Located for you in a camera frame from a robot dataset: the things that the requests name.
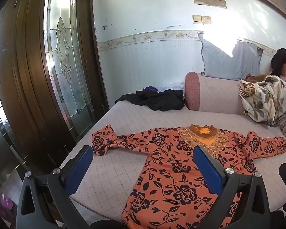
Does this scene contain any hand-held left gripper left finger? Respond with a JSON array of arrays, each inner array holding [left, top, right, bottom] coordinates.
[[16, 145, 94, 229]]

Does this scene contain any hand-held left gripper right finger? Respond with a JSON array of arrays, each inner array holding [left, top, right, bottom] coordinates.
[[193, 145, 270, 229]]

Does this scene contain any orange floral long-sleeve shirt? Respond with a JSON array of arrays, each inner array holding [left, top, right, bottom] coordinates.
[[92, 124, 286, 229]]

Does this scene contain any black clothes pile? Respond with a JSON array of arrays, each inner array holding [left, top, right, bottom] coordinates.
[[115, 89, 185, 112]]

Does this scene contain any pink quilted sofa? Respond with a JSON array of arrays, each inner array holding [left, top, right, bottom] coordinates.
[[57, 58, 286, 220]]

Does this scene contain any purple plastic object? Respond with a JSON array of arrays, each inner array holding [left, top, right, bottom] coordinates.
[[1, 193, 14, 216]]

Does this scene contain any cream floral blanket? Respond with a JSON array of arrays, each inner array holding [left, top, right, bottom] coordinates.
[[239, 75, 286, 127]]

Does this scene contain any clear plastic bag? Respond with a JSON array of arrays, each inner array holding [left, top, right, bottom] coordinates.
[[158, 82, 185, 92]]

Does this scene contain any brown cloth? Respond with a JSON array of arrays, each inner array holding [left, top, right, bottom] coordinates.
[[245, 74, 267, 83]]

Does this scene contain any wooden door with stained glass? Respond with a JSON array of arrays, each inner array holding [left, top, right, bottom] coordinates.
[[0, 0, 110, 170]]

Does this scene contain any grey pillow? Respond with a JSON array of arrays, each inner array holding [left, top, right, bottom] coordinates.
[[197, 32, 263, 80]]

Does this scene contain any black cloth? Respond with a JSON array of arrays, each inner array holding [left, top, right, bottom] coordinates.
[[270, 48, 286, 75]]

